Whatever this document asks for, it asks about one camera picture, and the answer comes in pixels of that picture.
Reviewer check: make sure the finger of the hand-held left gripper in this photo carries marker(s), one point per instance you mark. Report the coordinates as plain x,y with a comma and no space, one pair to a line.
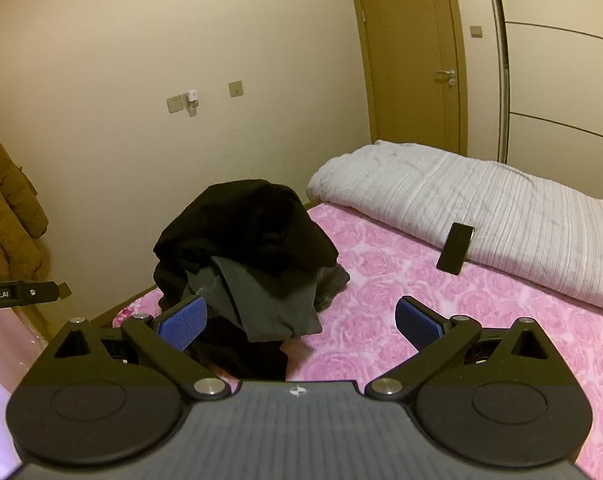
41,292

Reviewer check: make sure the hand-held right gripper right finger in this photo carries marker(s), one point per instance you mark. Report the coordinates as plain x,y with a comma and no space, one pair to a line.
416,323

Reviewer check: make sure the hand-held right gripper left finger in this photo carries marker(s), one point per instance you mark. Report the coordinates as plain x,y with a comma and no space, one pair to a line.
184,321

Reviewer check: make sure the black garment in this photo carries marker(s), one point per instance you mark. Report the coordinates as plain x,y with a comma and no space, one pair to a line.
261,220

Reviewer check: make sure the pink floral blanket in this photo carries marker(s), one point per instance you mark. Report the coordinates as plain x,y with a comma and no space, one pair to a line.
381,270

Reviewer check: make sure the black phone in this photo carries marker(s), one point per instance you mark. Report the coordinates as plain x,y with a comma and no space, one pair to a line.
455,249

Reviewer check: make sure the grey garment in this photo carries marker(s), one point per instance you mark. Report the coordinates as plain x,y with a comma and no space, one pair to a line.
271,300

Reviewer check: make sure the dark patterned garment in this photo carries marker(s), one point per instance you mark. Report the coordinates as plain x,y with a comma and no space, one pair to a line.
334,285

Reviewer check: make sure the brown padded coat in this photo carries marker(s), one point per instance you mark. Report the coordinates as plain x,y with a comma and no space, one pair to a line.
6,200

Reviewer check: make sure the white plug adapter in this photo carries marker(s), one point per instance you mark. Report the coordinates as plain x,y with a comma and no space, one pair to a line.
191,100

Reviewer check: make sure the wooden door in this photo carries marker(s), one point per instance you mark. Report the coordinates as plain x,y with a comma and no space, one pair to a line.
406,60

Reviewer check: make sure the cream panelled wardrobe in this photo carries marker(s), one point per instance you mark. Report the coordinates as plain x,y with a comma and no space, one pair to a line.
561,70

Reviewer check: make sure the beige wall socket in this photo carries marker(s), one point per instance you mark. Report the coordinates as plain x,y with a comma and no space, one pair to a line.
174,104

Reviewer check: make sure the beige wall switch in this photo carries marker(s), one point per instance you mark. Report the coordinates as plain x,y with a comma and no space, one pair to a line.
236,89

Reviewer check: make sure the beige light switch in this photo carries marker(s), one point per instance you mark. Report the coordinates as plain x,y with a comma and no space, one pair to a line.
476,31

